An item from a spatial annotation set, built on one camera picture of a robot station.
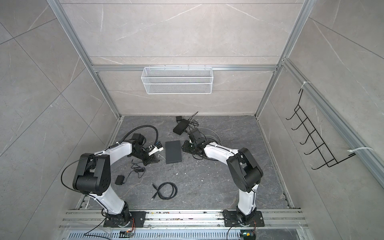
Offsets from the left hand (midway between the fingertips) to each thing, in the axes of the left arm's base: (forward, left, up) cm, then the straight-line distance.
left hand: (155, 156), depth 93 cm
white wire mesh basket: (+44, -14, +27) cm, 53 cm away
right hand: (+4, -18, +5) cm, 19 cm away
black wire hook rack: (-8, -80, +29) cm, 86 cm away
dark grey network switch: (+4, -11, -2) cm, 12 cm away
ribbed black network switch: (+26, -16, -2) cm, 30 cm away
